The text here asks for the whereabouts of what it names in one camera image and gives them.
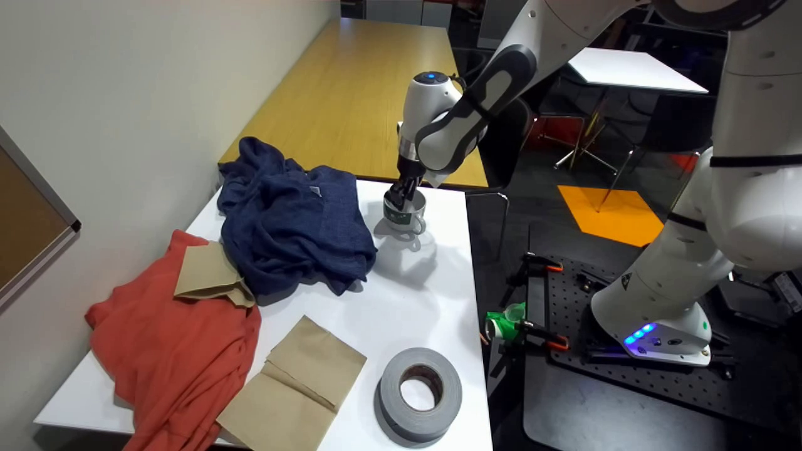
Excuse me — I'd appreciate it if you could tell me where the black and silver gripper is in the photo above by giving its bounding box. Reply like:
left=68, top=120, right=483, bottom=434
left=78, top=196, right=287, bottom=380
left=385, top=176, right=420, bottom=211

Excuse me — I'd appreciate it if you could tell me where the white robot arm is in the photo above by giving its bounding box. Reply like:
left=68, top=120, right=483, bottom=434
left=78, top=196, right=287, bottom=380
left=384, top=0, right=802, bottom=369

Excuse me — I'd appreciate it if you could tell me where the yellow wooden table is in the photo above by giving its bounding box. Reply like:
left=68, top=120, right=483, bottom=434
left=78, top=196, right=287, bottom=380
left=220, top=18, right=455, bottom=179

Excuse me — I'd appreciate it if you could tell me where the dark blue cloth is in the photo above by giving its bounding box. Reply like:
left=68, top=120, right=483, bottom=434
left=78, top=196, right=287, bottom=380
left=218, top=137, right=376, bottom=305

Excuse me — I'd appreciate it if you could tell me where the orange floor marking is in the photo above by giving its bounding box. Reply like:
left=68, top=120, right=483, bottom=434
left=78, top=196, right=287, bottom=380
left=558, top=184, right=662, bottom=248

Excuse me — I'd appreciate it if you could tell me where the white side table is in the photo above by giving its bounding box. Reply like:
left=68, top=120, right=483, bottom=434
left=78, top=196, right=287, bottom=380
left=569, top=48, right=703, bottom=92

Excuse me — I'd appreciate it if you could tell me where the red orange cloth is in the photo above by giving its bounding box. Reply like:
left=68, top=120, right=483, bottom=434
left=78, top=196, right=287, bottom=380
left=84, top=229, right=261, bottom=451

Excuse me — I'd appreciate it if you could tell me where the framed cork board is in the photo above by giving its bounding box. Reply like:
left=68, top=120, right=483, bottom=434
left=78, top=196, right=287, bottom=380
left=0, top=127, right=83, bottom=310

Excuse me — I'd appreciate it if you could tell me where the orange handled clamp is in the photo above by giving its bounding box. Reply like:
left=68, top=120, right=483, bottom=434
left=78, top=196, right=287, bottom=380
left=523, top=322, right=571, bottom=353
left=523, top=253, right=564, bottom=276

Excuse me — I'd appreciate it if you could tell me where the grey duct tape roll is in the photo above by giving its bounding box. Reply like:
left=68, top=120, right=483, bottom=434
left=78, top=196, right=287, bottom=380
left=374, top=347, right=462, bottom=446

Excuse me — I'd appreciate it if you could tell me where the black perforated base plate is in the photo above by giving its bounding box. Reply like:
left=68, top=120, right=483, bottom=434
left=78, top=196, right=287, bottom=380
left=539, top=260, right=802, bottom=436

